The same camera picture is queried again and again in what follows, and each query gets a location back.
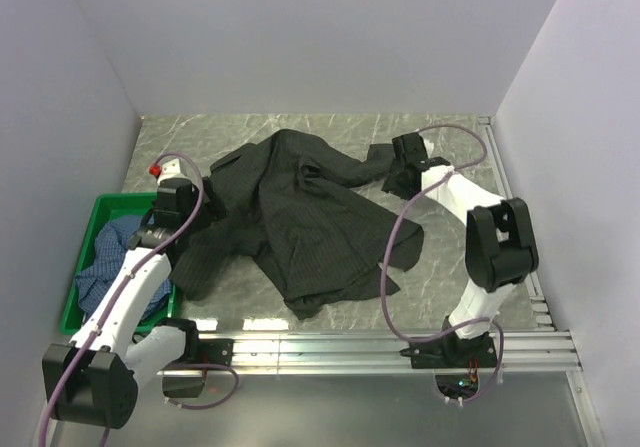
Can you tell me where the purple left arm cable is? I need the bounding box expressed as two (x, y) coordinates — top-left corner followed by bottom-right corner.
(38, 152), (240, 447)

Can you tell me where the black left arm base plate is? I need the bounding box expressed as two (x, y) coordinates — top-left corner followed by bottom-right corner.
(195, 338), (235, 367)

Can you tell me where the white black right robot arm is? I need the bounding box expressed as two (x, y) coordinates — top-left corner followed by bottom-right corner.
(383, 132), (539, 367)

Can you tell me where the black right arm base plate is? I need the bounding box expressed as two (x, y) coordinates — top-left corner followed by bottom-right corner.
(400, 333), (498, 369)

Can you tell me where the green plastic tray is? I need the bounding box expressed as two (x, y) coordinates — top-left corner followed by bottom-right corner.
(60, 192), (156, 335)

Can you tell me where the black pinstriped long sleeve shirt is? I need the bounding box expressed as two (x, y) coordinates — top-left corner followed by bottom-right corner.
(170, 129), (397, 320)

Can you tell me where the aluminium rail frame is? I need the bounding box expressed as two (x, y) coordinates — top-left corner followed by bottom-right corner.
(54, 116), (584, 447)

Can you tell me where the blue checked shirt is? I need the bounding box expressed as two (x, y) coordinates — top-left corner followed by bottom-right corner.
(74, 215), (142, 316)

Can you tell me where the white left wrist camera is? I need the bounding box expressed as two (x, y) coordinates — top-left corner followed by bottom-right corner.
(149, 158), (188, 185)

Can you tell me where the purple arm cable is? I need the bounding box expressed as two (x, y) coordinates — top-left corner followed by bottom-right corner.
(38, 152), (240, 447)
(380, 124), (504, 408)

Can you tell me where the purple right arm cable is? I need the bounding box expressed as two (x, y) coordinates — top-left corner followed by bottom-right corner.
(380, 124), (504, 408)

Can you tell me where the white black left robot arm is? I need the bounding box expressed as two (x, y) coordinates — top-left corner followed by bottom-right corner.
(42, 177), (226, 429)

